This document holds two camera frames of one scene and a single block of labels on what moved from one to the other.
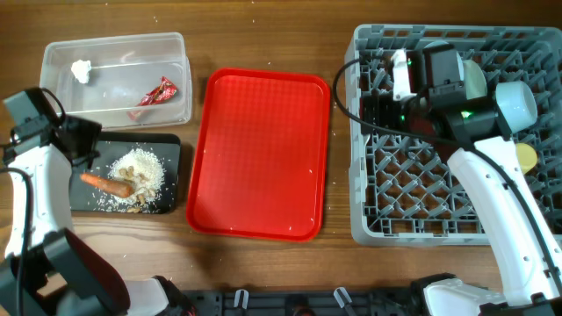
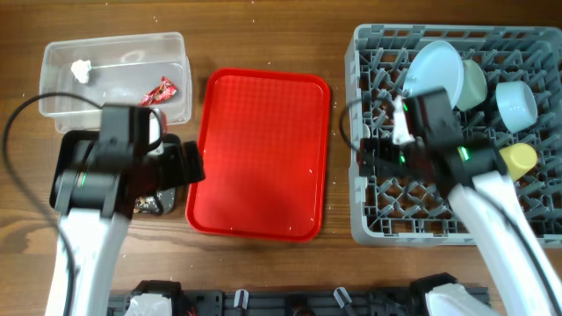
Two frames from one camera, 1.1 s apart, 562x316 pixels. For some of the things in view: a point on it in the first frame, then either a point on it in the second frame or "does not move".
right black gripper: (378, 112) → (371, 157)
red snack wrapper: (165, 90) does not move
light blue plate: (447, 67) does not move
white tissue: (81, 70) does not move
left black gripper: (82, 143) → (189, 162)
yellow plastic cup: (527, 156) does not move
